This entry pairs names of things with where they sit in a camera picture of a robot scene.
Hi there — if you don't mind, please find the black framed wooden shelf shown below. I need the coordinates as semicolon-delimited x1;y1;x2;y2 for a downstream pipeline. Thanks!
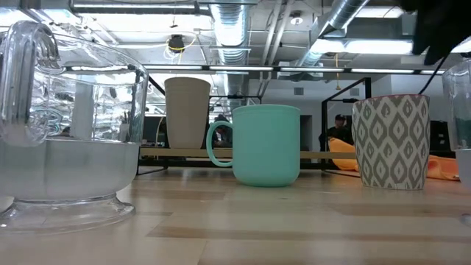
135;75;372;180

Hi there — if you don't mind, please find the person behind shelf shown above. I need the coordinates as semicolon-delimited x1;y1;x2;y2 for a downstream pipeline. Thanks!
211;113;234;149

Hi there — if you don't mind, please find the person with cap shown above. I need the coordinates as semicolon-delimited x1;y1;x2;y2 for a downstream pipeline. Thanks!
318;113;355;152

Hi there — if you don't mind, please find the black ceiling device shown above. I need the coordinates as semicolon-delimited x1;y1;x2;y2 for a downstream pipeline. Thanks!
167;33;186;54

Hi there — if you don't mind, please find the black cabinet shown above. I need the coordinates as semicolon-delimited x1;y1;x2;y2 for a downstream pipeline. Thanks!
429;120;456;152

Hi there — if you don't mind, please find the clear glass mug with handle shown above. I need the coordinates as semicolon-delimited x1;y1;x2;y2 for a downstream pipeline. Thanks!
0;20;149;235

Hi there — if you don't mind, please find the silver ribbed ventilation duct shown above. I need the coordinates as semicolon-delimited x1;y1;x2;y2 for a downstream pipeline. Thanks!
209;0;252;97

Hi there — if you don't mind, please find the beige ribbed cup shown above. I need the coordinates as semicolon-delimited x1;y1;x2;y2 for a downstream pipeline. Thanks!
164;77;212;149

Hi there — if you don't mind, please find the long ceiling light strip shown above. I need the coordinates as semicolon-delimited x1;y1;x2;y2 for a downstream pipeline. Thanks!
68;64;447;74

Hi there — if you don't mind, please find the ceiling light panel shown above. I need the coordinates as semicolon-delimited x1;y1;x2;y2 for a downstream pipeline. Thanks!
311;38;414;56

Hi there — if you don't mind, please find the silver spiral ventilation duct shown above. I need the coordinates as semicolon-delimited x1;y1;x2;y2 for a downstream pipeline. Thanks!
297;0;371;68

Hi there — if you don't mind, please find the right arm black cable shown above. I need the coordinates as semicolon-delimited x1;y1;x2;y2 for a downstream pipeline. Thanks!
418;54;449;96

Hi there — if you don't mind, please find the grey white patterned cup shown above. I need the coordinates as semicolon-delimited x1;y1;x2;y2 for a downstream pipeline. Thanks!
351;93;431;191

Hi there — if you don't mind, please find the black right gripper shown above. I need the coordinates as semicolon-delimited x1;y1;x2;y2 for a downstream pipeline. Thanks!
400;0;471;66

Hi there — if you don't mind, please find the yellow hanging cord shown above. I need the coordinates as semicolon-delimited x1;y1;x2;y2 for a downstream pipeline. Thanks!
333;53;341;91

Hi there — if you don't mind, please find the teal mug with handle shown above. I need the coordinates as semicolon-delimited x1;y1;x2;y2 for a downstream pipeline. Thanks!
205;104;302;188

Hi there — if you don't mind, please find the orange cloth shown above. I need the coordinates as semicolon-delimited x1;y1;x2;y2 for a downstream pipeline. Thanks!
327;137;461;182

